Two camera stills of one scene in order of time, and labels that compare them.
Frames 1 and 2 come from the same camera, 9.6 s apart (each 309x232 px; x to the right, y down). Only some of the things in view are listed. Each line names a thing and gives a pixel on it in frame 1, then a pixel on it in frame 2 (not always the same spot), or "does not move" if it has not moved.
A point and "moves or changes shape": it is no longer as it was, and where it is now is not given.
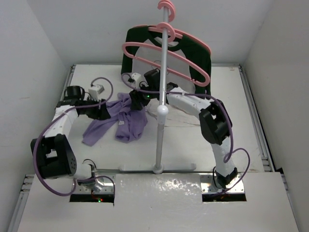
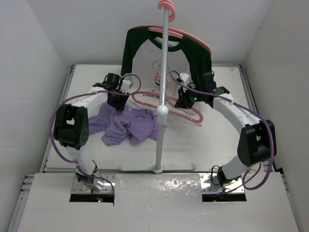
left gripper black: x=101 y=113 → x=119 y=105
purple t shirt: x=131 y=123 moves or changes shape
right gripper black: x=136 y=98 → x=182 y=101
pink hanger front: x=172 y=34 → x=201 y=114
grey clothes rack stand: x=162 y=110 does not move
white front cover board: x=160 y=202 does not move
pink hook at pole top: x=169 y=5 does not move
